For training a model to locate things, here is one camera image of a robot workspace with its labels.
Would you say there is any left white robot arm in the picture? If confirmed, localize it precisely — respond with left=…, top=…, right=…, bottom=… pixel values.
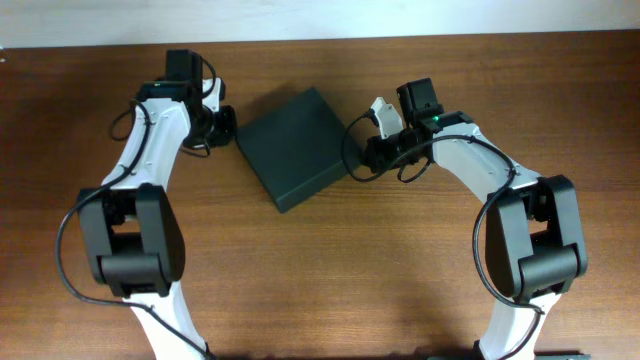
left=62, top=49, right=237, bottom=359

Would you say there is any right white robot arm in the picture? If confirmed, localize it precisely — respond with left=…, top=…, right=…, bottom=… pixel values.
left=361, top=78, right=588, bottom=359

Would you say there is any black box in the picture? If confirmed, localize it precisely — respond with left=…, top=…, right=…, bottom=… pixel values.
left=236, top=87, right=361, bottom=213

